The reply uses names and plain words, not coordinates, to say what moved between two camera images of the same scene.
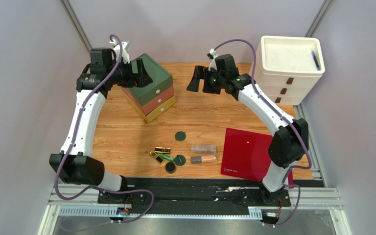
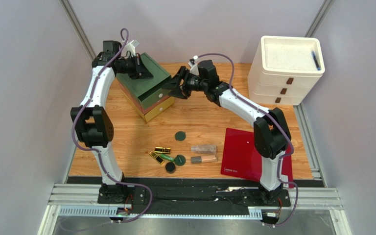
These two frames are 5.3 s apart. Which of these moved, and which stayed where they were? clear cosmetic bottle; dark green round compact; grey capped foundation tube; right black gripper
Moved: right black gripper
Stayed: clear cosmetic bottle; grey capped foundation tube; dark green round compact
